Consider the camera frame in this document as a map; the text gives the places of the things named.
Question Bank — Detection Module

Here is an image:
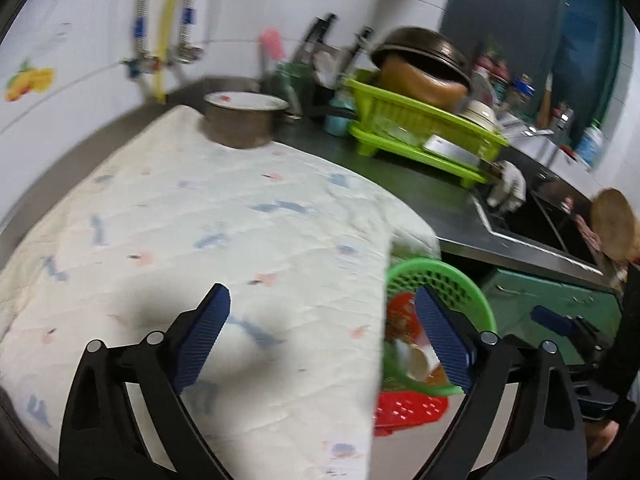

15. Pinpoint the green utensil holder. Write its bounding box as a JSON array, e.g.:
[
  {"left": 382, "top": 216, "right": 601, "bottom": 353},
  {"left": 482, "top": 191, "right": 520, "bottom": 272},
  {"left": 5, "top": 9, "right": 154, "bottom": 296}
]
[{"left": 271, "top": 62, "right": 314, "bottom": 117}]

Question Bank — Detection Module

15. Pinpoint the white paper cup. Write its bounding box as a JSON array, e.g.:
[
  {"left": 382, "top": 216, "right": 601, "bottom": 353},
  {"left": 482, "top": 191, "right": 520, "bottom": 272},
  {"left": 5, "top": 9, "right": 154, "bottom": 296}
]
[{"left": 393, "top": 339, "right": 440, "bottom": 382}]

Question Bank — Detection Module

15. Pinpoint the white dish rag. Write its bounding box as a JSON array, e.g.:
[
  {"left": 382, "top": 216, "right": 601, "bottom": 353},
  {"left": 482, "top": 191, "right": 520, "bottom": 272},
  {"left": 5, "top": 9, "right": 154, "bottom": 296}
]
[{"left": 486, "top": 160, "right": 526, "bottom": 214}]

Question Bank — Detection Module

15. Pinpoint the green dish rack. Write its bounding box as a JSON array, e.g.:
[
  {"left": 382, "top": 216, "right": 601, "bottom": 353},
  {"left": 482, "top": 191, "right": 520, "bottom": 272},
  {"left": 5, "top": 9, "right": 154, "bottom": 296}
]
[{"left": 345, "top": 70, "right": 509, "bottom": 188}]

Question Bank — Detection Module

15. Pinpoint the cleaver blade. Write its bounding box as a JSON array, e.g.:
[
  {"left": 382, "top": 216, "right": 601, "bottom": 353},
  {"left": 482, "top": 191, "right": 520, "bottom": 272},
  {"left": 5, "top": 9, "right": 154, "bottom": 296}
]
[{"left": 422, "top": 136, "right": 480, "bottom": 168}]

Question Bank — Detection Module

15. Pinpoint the metal saucepan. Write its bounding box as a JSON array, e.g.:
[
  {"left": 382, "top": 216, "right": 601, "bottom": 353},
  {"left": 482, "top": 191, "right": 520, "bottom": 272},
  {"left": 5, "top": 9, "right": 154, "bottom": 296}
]
[{"left": 203, "top": 91, "right": 290, "bottom": 150}]

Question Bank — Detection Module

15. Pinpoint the red plastic stool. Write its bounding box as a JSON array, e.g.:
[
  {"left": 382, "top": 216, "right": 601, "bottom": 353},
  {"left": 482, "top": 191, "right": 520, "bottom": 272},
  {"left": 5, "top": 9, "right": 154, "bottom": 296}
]
[{"left": 374, "top": 391, "right": 449, "bottom": 437}]

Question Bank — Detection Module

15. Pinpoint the round wooden cutting board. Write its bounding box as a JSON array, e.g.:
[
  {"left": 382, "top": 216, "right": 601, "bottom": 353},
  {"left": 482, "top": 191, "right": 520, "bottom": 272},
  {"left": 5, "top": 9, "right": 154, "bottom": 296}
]
[{"left": 590, "top": 188, "right": 639, "bottom": 262}]

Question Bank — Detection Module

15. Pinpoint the red plastic cup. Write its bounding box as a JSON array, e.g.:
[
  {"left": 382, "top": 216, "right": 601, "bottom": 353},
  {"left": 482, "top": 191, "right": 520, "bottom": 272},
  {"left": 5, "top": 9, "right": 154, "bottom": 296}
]
[{"left": 385, "top": 292, "right": 424, "bottom": 344}]

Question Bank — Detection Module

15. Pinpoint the teal cup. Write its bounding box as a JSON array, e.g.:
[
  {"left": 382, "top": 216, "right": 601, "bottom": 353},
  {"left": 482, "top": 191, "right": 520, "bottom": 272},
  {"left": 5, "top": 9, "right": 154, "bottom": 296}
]
[{"left": 323, "top": 94, "right": 357, "bottom": 136}]

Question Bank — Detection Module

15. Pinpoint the black handled knife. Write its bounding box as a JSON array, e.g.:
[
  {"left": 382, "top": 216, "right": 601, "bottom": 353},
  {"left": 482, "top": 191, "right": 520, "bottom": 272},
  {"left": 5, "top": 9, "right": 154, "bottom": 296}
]
[{"left": 292, "top": 13, "right": 337, "bottom": 64}]

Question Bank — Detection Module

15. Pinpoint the green cabinet door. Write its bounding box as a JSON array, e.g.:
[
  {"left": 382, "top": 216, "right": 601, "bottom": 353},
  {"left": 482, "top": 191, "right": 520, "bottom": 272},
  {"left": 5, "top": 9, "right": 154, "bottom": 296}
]
[{"left": 480, "top": 270, "right": 622, "bottom": 365}]

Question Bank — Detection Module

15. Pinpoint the brown clay pot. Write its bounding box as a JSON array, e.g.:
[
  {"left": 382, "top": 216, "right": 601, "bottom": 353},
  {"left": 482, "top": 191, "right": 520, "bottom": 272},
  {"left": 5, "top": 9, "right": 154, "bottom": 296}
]
[{"left": 378, "top": 54, "right": 469, "bottom": 113}]

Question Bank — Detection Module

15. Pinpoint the white ceramic bowl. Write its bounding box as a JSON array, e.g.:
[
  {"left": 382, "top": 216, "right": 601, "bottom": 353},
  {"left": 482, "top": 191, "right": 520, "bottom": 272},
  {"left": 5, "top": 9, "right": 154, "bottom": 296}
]
[{"left": 460, "top": 100, "right": 496, "bottom": 130}]

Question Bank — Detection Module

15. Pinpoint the green plastic basket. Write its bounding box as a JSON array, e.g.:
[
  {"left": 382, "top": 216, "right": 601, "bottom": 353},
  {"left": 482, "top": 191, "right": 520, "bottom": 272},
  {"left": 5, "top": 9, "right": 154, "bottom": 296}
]
[{"left": 382, "top": 258, "right": 498, "bottom": 396}]

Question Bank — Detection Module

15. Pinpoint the pink bottle brush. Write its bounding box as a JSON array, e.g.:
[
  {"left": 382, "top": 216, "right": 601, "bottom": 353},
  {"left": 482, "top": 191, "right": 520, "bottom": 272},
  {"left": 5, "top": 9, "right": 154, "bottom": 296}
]
[{"left": 259, "top": 28, "right": 285, "bottom": 62}]

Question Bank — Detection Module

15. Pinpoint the white quilted mat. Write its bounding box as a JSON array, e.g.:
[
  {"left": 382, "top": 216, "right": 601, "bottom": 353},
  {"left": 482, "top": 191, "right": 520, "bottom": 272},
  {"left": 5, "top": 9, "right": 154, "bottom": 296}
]
[{"left": 1, "top": 106, "right": 440, "bottom": 479}]

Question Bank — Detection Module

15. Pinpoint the metal water valve pipe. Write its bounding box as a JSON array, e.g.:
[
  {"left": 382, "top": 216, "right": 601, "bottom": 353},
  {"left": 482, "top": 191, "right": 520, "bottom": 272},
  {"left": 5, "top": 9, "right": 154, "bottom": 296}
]
[{"left": 122, "top": 0, "right": 162, "bottom": 80}]

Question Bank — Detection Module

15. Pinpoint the yellow gas hose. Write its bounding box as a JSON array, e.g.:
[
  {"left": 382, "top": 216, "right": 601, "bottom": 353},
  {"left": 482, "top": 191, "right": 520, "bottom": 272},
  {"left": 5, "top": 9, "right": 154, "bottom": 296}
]
[{"left": 153, "top": 0, "right": 194, "bottom": 105}]

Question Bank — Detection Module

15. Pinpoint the white detergent bottle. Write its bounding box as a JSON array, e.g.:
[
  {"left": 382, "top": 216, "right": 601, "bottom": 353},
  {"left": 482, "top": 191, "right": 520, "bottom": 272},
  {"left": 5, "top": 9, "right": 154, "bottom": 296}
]
[{"left": 575, "top": 120, "right": 604, "bottom": 170}]

